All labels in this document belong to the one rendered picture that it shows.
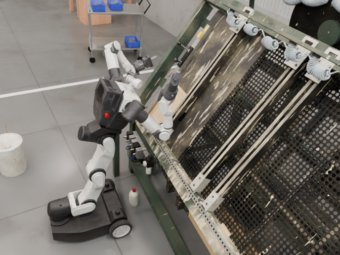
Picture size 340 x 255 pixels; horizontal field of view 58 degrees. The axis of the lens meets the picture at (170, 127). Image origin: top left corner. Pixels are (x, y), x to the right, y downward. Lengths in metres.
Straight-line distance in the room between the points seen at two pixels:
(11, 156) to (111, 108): 1.55
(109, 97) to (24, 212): 1.60
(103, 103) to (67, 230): 1.21
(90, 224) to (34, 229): 0.54
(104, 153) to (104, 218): 0.69
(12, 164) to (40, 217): 0.67
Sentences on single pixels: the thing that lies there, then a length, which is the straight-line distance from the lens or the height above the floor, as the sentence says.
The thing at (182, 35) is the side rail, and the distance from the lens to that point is 2.88.
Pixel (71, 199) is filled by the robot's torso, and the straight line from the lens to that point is 2.86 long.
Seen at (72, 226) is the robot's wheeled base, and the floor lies 0.17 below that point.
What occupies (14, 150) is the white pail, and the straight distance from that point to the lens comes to 3.45.
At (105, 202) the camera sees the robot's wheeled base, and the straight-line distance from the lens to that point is 3.01.
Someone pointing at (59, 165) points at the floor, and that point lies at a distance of 3.68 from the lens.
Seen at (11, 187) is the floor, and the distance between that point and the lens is 3.57.
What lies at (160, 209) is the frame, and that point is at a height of 0.18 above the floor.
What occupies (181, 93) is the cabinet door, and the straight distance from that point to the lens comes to 2.59.
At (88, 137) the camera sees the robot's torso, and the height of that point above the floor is 1.02.
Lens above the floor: 2.48
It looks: 36 degrees down
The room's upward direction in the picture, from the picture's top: 7 degrees clockwise
